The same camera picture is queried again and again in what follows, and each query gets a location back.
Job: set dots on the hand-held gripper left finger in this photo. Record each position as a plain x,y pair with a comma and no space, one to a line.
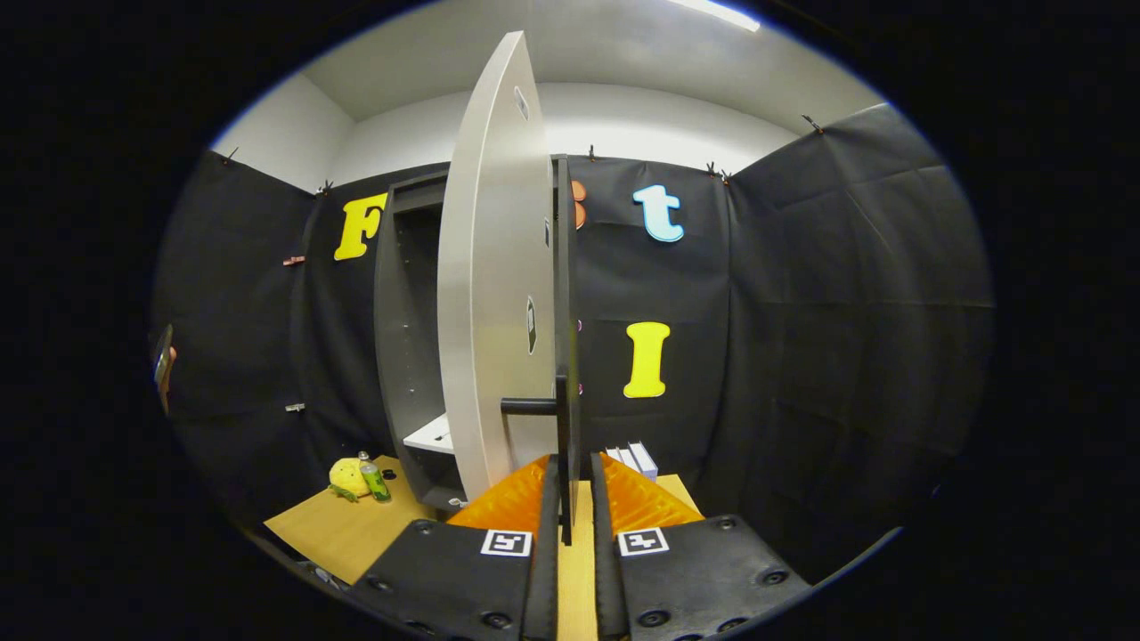
545,570

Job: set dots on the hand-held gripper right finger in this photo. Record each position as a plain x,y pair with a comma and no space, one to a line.
606,579

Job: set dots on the dark grey shoe cabinet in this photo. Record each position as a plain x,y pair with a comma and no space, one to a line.
396,338

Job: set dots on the white spine book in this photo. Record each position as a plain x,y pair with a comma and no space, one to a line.
629,460

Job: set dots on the green bottle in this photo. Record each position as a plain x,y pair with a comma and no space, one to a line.
376,482

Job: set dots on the yellow plush toy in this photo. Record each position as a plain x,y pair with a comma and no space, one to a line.
346,479

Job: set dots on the black backdrop cloth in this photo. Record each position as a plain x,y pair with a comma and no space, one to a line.
802,356

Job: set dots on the long ceiling light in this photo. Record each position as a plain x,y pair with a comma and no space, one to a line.
717,13

